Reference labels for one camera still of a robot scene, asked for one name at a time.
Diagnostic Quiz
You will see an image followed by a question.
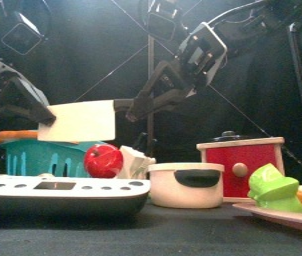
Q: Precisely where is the teal basket orange rim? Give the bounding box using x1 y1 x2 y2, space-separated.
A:
0 129 111 178

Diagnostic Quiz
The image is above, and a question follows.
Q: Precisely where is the red wooden box with knob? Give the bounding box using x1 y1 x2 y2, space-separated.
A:
196 136 286 204

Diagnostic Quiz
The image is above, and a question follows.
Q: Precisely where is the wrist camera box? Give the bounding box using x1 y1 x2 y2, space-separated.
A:
146 0 179 43
0 13 44 56

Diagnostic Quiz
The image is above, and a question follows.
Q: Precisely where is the vertical metal pole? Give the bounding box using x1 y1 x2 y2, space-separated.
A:
146 0 156 158

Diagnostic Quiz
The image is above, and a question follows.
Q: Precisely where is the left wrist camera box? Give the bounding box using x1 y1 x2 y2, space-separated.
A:
0 13 44 56

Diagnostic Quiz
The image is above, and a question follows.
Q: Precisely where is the white grey kitchen scale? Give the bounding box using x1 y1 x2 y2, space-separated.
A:
0 173 152 218

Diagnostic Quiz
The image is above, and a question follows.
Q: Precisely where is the black pole clamp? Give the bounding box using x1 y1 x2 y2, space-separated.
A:
132 132 158 158

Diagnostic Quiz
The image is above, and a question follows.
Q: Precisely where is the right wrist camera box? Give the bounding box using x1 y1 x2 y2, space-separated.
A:
146 0 179 43

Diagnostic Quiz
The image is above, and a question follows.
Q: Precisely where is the pink plate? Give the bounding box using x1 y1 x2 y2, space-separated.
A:
231 202 302 234

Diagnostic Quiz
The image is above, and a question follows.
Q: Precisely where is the cream toy pot black handle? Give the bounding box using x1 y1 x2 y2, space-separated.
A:
147 162 226 209

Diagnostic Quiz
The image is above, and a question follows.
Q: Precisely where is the red toy apple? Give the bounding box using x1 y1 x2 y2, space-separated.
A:
83 143 124 179

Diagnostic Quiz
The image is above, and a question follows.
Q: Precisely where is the black knob lid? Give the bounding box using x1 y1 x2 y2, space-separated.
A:
211 130 249 143

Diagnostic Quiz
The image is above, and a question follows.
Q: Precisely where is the green toy vegetable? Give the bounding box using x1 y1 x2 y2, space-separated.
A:
246 162 302 214

